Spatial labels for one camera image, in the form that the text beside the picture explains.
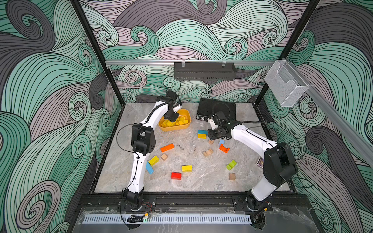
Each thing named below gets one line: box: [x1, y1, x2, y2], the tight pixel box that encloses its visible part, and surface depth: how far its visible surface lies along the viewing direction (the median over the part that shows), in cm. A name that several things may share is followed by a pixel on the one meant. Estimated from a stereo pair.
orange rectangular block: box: [160, 143, 175, 153], surface depth 97 cm
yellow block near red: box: [181, 164, 193, 173], surface depth 85 cm
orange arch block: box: [218, 143, 230, 154], surface depth 95 cm
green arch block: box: [226, 159, 238, 171], surface depth 87 cm
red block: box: [170, 171, 183, 181], surface depth 83 cm
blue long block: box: [145, 161, 154, 175], surface depth 87 cm
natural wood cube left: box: [160, 153, 169, 162], surface depth 90 cm
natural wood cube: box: [228, 172, 237, 181], surface depth 83 cm
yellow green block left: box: [148, 155, 160, 167], surface depth 89 cm
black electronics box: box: [196, 98, 237, 122], surface depth 109 cm
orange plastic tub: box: [158, 108, 192, 132], surface depth 105 cm
